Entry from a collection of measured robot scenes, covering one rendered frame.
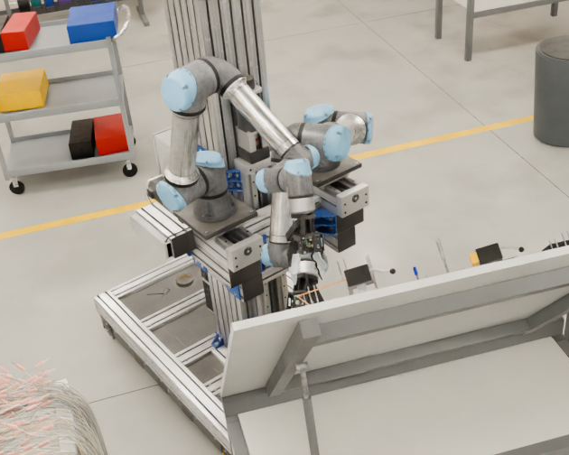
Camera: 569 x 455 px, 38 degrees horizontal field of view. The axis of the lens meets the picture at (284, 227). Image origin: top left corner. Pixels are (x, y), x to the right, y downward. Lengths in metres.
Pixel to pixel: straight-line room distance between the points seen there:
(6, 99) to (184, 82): 3.16
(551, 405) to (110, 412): 2.05
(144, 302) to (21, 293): 0.91
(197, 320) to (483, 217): 1.90
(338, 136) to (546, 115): 3.21
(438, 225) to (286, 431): 2.52
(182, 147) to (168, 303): 1.62
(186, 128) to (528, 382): 1.35
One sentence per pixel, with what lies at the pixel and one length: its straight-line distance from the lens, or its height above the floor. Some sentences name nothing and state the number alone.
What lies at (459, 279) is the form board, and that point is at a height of 1.66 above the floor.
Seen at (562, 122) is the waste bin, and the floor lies 0.19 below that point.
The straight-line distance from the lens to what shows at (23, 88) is 5.56.
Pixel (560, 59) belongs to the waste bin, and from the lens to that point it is 5.51.
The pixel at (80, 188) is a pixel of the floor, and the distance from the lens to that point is 5.68.
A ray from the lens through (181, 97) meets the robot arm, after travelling 2.49.
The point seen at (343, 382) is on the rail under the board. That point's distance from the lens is 2.72.
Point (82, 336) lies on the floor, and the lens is 4.40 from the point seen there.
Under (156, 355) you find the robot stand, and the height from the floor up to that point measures 0.23.
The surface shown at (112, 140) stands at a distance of 5.59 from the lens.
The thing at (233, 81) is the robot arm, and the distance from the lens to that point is 2.56.
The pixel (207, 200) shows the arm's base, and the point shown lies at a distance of 2.88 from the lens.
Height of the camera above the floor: 2.74
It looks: 34 degrees down
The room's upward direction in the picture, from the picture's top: 5 degrees counter-clockwise
